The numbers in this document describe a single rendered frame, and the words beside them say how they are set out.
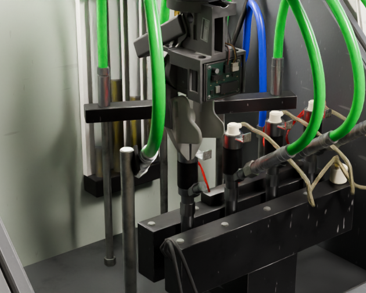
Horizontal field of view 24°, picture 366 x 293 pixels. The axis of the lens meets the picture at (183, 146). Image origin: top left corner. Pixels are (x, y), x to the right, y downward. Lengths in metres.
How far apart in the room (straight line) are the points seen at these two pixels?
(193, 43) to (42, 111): 0.38
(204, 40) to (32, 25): 0.37
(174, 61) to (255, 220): 0.29
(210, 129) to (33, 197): 0.40
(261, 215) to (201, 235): 0.10
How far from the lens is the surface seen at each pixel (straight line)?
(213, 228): 1.16
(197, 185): 1.11
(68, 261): 1.40
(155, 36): 0.87
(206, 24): 0.97
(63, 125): 1.34
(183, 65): 0.99
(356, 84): 1.09
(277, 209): 1.22
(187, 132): 1.04
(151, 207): 1.50
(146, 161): 0.96
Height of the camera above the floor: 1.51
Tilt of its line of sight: 22 degrees down
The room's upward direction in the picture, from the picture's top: straight up
